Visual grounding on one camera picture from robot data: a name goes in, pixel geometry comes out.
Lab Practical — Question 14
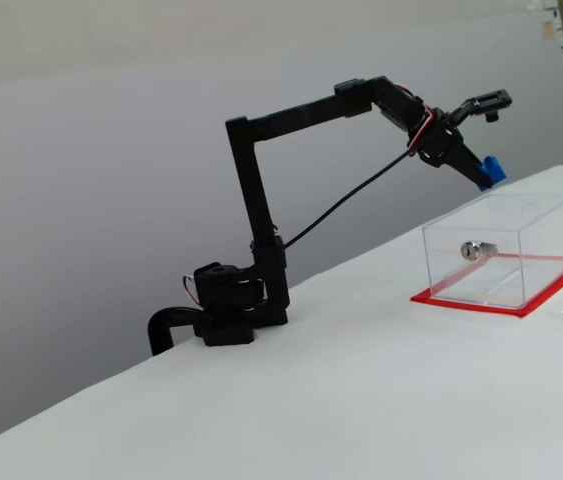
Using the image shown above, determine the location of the black table clamp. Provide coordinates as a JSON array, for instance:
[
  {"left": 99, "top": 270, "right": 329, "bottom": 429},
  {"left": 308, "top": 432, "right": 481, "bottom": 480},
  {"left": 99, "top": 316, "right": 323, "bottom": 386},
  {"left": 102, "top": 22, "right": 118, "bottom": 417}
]
[{"left": 147, "top": 306, "right": 203, "bottom": 357}]

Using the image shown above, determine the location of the red white wrist wire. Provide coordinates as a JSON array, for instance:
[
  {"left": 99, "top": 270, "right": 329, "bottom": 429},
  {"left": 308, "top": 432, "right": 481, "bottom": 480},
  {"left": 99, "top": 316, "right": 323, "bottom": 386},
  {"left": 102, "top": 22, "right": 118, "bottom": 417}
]
[{"left": 394, "top": 81, "right": 437, "bottom": 154}]

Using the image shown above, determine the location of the thin black camera cable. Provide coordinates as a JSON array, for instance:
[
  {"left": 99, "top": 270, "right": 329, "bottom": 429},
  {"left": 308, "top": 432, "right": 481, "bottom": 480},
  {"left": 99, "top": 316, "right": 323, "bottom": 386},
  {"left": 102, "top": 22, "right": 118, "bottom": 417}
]
[{"left": 282, "top": 148, "right": 415, "bottom": 249}]

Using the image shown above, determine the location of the silver lock cylinder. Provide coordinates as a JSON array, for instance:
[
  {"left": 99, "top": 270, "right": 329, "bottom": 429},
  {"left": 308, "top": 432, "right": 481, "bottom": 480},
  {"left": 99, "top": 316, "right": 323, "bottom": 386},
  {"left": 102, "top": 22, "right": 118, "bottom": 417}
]
[{"left": 459, "top": 240, "right": 498, "bottom": 261}]

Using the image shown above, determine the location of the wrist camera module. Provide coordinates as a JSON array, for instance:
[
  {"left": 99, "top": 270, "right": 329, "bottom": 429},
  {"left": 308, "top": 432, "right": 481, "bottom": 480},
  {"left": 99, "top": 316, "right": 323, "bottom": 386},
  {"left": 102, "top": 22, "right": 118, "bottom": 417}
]
[{"left": 453, "top": 88, "right": 514, "bottom": 126}]

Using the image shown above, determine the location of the red white base wire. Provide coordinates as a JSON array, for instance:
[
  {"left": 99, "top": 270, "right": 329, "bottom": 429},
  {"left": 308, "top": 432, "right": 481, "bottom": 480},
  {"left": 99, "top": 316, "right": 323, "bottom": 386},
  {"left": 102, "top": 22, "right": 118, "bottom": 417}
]
[{"left": 182, "top": 274, "right": 203, "bottom": 308}]

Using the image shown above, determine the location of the blue lego brick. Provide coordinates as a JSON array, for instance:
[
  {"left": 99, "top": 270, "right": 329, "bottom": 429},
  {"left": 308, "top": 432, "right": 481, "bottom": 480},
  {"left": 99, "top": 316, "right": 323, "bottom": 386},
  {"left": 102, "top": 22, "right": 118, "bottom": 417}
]
[{"left": 478, "top": 155, "right": 508, "bottom": 193}]

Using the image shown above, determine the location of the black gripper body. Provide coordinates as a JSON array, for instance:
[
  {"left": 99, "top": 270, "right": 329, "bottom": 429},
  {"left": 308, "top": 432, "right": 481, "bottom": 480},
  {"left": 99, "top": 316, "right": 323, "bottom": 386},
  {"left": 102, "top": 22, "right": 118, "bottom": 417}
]
[{"left": 412, "top": 108, "right": 467, "bottom": 169}]

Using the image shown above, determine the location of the transparent plastic box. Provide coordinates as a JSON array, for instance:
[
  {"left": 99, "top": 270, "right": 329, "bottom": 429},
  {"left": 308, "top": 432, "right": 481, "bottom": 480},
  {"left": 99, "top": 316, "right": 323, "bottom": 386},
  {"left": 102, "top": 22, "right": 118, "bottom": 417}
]
[{"left": 421, "top": 192, "right": 563, "bottom": 310}]

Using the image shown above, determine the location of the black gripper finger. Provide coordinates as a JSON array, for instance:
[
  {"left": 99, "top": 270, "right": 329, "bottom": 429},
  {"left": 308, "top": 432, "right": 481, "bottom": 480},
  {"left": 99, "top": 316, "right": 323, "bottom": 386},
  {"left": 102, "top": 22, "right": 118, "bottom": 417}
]
[{"left": 448, "top": 143, "right": 488, "bottom": 191}]

